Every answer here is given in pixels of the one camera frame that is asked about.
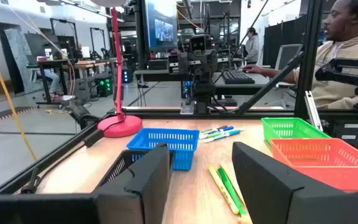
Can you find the computer monitor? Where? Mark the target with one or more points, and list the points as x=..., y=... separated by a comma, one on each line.
x=162, y=28

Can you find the orange plastic basket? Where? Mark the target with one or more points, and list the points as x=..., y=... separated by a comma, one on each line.
x=322, y=161

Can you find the red desk lamp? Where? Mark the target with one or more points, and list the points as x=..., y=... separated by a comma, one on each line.
x=120, y=126

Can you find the black keyboard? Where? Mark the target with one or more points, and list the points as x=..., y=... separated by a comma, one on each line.
x=237, y=77

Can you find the computer tower blue lights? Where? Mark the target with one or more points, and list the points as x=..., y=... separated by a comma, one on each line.
x=126, y=75
x=186, y=88

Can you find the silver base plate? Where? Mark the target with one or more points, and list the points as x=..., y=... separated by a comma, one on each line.
x=186, y=108

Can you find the black device box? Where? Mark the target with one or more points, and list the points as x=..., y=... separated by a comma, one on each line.
x=158, y=63

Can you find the white metal bar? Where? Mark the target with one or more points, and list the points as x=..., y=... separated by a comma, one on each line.
x=312, y=109

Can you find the green plastic basket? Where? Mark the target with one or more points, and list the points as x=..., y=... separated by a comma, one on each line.
x=291, y=127

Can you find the green pen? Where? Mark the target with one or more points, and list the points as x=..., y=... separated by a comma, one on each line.
x=232, y=193

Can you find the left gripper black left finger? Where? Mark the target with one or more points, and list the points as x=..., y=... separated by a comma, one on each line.
x=135, y=199

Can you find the black box white labels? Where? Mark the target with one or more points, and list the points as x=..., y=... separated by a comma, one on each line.
x=350, y=138

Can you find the gray office chair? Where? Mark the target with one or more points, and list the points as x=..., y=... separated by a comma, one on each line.
x=286, y=54

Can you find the black room divider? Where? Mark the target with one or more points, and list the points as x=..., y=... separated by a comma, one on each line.
x=283, y=40

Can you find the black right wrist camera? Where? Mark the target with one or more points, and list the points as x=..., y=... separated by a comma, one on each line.
x=197, y=43

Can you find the blue plastic basket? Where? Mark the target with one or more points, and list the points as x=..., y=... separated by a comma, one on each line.
x=166, y=137

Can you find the wooden work table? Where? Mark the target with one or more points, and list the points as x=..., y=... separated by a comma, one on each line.
x=57, y=63

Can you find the computer tower green lights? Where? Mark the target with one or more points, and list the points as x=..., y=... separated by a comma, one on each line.
x=104, y=86

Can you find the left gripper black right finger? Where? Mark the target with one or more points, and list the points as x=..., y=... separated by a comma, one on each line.
x=275, y=193

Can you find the white marker dark cap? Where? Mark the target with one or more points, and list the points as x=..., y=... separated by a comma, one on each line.
x=221, y=127

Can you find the black plastic basket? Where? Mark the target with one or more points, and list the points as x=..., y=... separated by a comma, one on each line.
x=117, y=165

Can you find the person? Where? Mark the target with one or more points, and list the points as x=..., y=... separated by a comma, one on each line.
x=346, y=46
x=253, y=46

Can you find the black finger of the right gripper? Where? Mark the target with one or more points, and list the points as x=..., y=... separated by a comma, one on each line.
x=198, y=73
x=207, y=73

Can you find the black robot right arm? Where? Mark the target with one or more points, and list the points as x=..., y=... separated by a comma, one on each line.
x=203, y=102

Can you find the white marker green cap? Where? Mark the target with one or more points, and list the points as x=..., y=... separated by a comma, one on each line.
x=213, y=134

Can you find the yellow pen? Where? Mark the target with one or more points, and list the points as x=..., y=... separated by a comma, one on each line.
x=223, y=188
x=230, y=177

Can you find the computer desk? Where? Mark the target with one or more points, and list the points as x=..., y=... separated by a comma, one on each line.
x=160, y=75

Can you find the gray patterned panel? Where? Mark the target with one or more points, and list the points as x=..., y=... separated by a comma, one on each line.
x=20, y=59

